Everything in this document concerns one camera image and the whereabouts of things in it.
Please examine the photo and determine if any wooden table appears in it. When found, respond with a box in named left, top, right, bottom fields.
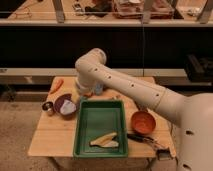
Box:
left=28, top=77, right=176, bottom=157

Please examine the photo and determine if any black handled tool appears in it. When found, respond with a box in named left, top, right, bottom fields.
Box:
left=127, top=133, right=172, bottom=161

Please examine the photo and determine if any green plastic tray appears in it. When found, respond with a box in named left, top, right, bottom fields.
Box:
left=73, top=100, right=128, bottom=158

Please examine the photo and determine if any orange carrot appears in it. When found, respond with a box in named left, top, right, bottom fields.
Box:
left=49, top=79, right=64, bottom=94

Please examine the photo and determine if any white grey towel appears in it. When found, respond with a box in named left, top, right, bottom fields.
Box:
left=60, top=100, right=76, bottom=115

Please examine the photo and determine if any orange bowl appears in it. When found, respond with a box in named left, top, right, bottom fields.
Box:
left=131, top=111, right=156, bottom=134

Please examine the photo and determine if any yellow banana peel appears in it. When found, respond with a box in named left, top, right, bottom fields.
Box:
left=90, top=132, right=119, bottom=148

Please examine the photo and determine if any purple bowl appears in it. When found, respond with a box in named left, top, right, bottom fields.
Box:
left=54, top=93, right=76, bottom=117

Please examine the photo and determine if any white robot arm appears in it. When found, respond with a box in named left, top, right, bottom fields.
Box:
left=75, top=48, right=213, bottom=171

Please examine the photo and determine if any small metal cup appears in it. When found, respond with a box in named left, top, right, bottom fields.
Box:
left=42, top=101, right=54, bottom=116

